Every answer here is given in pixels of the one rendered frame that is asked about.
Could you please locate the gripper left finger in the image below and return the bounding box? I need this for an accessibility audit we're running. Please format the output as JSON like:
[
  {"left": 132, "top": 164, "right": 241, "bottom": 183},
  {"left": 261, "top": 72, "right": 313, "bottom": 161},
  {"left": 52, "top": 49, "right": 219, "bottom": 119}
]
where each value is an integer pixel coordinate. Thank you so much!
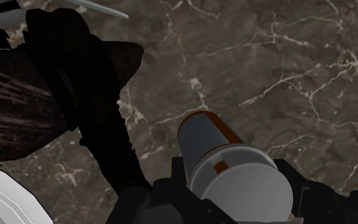
[{"left": 106, "top": 156, "right": 238, "bottom": 224}]

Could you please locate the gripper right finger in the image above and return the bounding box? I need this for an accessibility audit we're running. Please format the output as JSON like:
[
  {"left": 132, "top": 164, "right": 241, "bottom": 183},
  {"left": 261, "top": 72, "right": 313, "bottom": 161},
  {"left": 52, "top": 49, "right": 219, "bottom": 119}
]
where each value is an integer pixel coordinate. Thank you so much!
[{"left": 273, "top": 158, "right": 358, "bottom": 224}]

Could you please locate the white cylindrical container orange trim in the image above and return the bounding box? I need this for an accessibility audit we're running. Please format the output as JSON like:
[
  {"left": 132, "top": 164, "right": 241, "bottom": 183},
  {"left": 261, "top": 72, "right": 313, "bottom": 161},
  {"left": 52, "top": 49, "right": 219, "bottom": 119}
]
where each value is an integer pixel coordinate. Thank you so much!
[{"left": 177, "top": 110, "right": 294, "bottom": 224}]

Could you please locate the white rounded object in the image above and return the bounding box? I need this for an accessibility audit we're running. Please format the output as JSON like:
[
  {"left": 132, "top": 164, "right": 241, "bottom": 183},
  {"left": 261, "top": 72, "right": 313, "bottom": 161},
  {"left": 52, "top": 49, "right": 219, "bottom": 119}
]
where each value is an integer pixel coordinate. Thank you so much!
[{"left": 0, "top": 167, "right": 55, "bottom": 224}]

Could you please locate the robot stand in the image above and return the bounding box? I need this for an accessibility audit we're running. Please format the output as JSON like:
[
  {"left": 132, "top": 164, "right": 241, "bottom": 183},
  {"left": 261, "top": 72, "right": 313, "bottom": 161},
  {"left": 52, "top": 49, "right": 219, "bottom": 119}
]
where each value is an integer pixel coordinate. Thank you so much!
[{"left": 0, "top": 46, "right": 74, "bottom": 165}]

